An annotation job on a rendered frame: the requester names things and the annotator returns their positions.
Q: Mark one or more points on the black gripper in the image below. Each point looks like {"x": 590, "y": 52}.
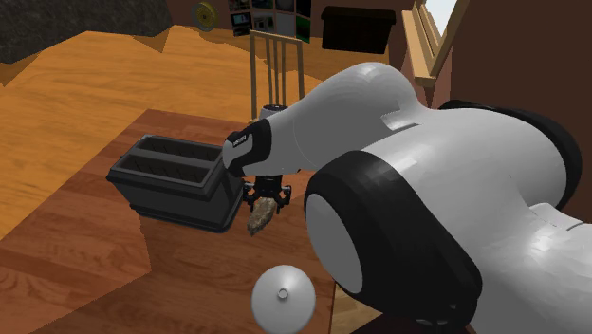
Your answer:
{"x": 268, "y": 184}

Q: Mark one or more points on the brown bread slice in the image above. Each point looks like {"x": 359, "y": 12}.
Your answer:
{"x": 262, "y": 216}

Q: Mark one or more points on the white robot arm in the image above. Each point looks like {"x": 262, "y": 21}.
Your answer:
{"x": 453, "y": 194}

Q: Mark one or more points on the black two-slot toaster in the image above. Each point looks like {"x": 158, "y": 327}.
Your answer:
{"x": 178, "y": 185}

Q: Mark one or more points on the grey round lid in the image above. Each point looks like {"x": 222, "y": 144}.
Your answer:
{"x": 283, "y": 300}

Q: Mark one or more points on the wooden slat-back chair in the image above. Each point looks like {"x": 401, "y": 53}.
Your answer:
{"x": 254, "y": 69}

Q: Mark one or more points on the wooden table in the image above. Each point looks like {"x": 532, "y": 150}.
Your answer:
{"x": 92, "y": 240}

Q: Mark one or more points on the black chest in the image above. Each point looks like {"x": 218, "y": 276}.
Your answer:
{"x": 357, "y": 30}

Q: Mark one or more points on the wooden framed window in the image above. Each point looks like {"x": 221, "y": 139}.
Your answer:
{"x": 423, "y": 41}

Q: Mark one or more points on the wall picture collage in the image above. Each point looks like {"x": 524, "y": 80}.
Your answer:
{"x": 275, "y": 18}

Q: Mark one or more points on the round yellow wall plate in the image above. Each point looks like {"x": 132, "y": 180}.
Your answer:
{"x": 205, "y": 16}

